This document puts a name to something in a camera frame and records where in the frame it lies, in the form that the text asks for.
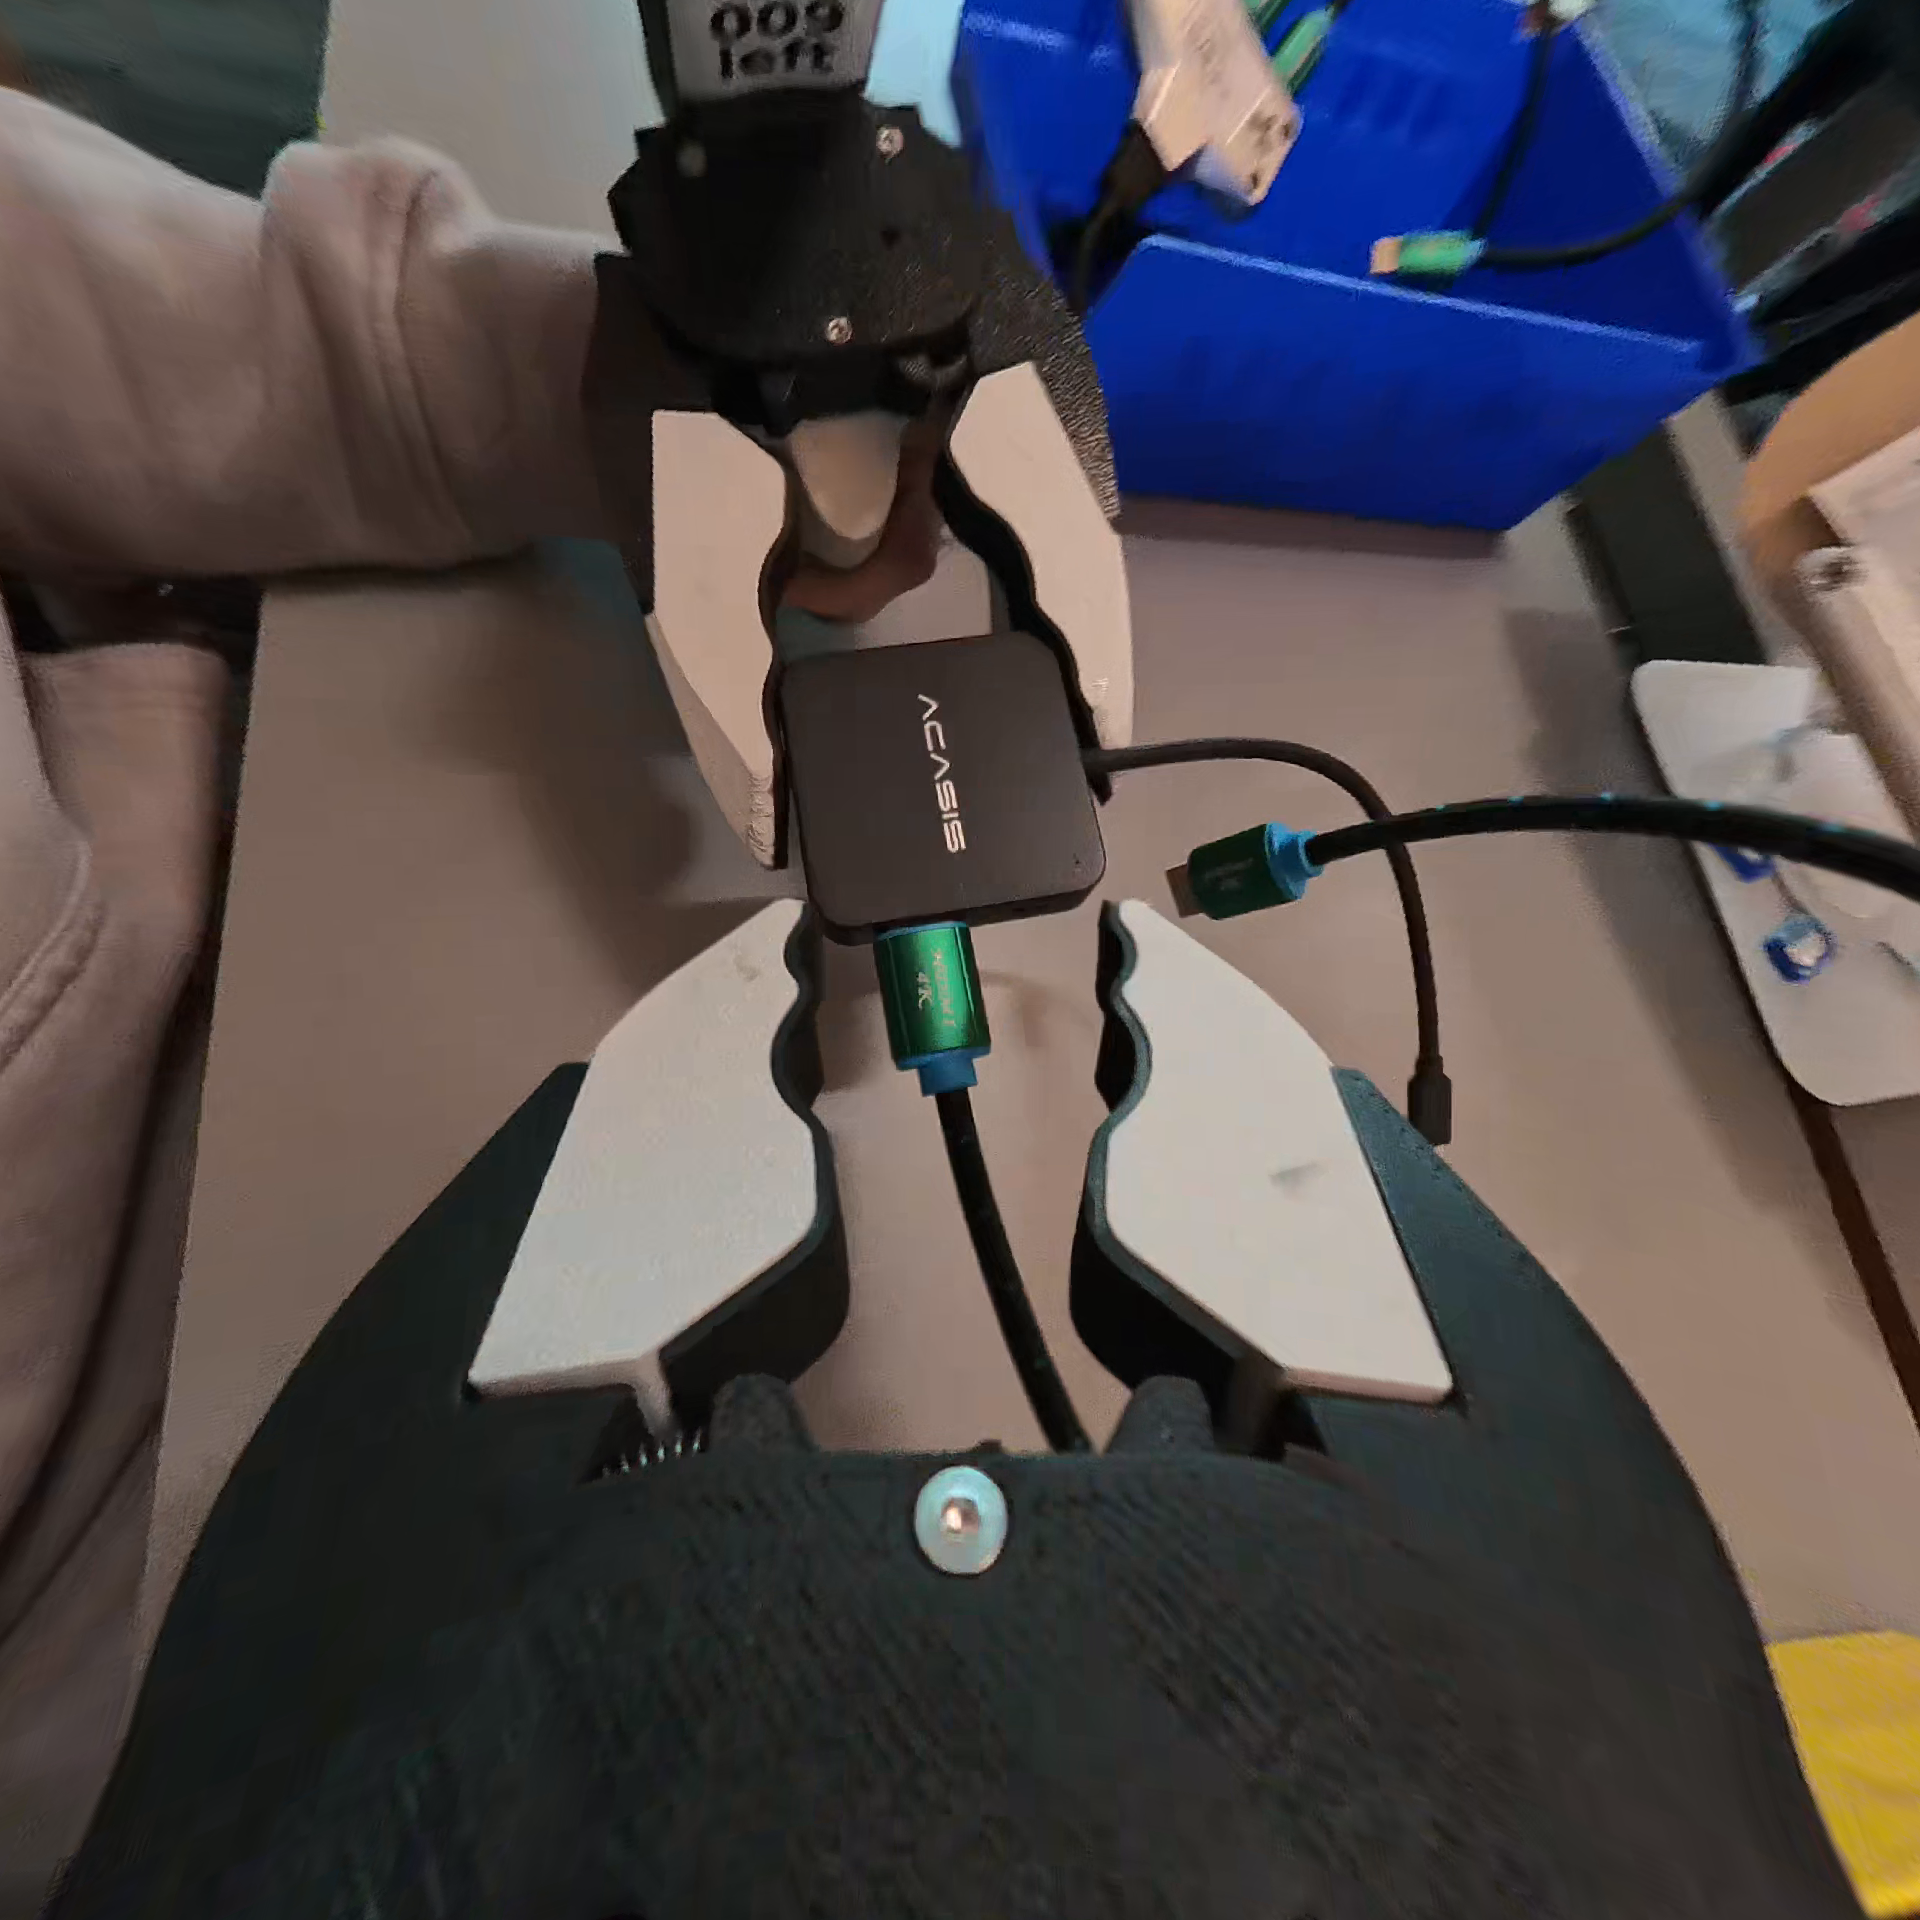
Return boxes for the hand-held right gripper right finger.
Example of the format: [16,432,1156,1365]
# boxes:
[1066,898,1457,1412]

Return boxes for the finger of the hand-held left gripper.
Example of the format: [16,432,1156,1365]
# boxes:
[934,359,1137,739]
[645,404,799,873]

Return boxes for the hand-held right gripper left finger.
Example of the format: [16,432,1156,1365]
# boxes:
[466,898,854,1436]

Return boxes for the black usb hub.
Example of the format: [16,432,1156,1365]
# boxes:
[769,630,1112,950]

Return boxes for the braided black cable green plugs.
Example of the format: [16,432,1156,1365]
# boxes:
[866,792,1920,1458]

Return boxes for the person's left forearm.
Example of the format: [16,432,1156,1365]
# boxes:
[0,85,632,578]

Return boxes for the blue plastic bin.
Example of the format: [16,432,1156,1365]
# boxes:
[950,0,1759,537]

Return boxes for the person's arm in beige sleeve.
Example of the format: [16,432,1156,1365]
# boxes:
[0,577,264,1920]

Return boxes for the white tray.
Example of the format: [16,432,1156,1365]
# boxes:
[1628,657,1920,1108]

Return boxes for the brown cardboard box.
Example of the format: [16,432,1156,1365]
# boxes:
[1736,317,1920,602]

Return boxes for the yellow plastic bin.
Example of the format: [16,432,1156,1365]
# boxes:
[1767,1633,1920,1920]

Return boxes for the black hub cable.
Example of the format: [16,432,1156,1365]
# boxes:
[1078,734,1457,1150]

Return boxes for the white adapter with black cable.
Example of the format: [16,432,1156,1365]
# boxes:
[1063,0,1308,311]

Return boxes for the black cable with green plug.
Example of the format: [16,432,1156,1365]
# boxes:
[1369,31,1817,286]
[1252,0,1351,77]

